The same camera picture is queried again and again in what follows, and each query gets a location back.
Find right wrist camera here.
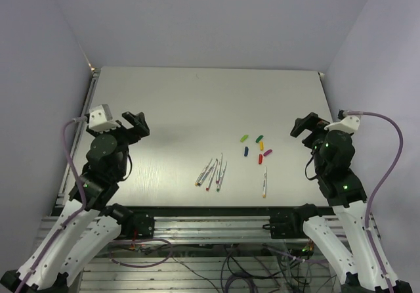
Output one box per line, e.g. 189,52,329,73
324,110,361,134

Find blue-end white pen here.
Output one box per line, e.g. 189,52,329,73
200,161,215,186

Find orange-end pen on right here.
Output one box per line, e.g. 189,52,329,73
262,166,268,198

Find aluminium frame rail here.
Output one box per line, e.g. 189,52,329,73
35,215,383,244

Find purple pen cap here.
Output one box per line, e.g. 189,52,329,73
263,149,273,156

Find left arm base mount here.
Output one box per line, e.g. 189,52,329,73
109,204,154,240

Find purple-end white pen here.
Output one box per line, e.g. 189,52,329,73
216,153,223,185

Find loose cables under table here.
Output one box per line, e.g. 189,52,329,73
108,238,339,293

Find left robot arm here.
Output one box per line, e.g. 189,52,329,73
1,105,150,292

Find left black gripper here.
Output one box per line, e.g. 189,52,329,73
87,110,148,177

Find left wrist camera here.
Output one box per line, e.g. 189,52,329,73
88,104,115,132

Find light green pen cap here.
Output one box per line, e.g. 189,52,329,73
240,135,249,143

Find green-end white pen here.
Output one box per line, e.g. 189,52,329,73
217,161,228,192

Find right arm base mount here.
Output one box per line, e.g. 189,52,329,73
262,204,319,239

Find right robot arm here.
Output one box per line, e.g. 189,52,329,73
289,110,412,292

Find red-end white pen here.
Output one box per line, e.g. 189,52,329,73
205,159,219,191

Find yellow-end white pen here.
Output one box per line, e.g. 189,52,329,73
195,158,213,186

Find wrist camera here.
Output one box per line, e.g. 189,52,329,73
88,104,115,132
324,110,361,134

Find dark green pen cap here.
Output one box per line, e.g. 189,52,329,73
255,135,264,143

